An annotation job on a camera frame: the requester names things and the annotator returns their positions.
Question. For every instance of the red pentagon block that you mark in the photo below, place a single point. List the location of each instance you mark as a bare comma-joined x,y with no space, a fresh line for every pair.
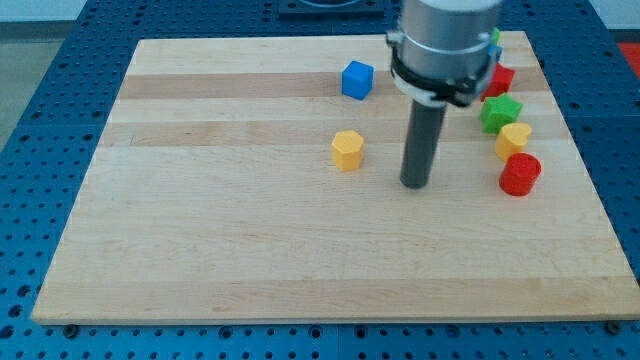
500,82

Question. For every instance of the yellow heart block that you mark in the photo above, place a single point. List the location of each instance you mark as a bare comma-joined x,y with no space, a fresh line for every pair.
512,138

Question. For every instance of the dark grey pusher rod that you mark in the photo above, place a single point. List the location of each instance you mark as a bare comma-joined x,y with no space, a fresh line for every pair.
424,128

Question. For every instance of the green star block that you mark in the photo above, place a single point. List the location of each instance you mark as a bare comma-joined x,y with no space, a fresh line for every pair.
499,111

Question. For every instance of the red circle block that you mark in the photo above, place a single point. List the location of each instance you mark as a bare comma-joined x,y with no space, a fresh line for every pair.
520,174

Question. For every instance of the wooden board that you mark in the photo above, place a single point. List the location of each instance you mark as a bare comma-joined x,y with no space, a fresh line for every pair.
212,198

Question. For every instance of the blue cube block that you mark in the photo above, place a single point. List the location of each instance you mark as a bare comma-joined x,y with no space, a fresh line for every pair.
357,80

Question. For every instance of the small blue block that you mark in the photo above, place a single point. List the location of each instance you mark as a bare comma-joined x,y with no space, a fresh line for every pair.
495,51

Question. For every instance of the yellow hexagon block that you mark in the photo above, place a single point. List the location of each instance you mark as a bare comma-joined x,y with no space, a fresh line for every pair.
347,150

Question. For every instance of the small green block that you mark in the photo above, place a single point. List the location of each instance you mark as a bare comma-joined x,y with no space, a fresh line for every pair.
495,36

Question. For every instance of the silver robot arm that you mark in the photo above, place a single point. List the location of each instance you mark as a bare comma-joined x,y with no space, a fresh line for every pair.
441,50

